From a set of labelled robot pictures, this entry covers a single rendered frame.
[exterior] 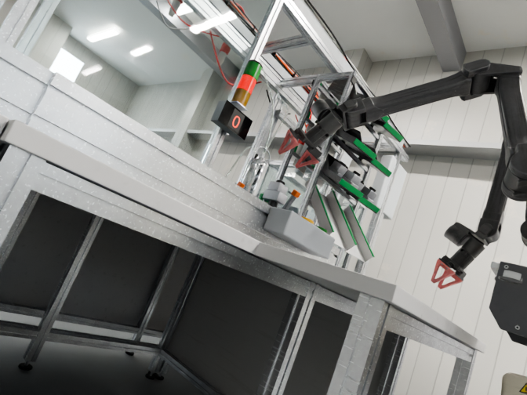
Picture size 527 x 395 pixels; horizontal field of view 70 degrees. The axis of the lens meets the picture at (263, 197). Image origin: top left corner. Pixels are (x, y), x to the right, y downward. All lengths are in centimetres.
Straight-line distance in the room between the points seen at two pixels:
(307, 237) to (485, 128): 390
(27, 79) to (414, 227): 403
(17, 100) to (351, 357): 64
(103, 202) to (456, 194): 402
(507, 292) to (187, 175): 80
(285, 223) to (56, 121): 51
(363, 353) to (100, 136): 55
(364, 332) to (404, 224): 376
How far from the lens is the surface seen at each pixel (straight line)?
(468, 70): 129
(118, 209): 63
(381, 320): 67
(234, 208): 84
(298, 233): 91
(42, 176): 59
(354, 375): 67
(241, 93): 122
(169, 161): 74
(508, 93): 126
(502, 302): 109
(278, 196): 116
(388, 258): 434
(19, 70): 67
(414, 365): 411
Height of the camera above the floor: 79
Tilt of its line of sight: 11 degrees up
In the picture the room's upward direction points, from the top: 22 degrees clockwise
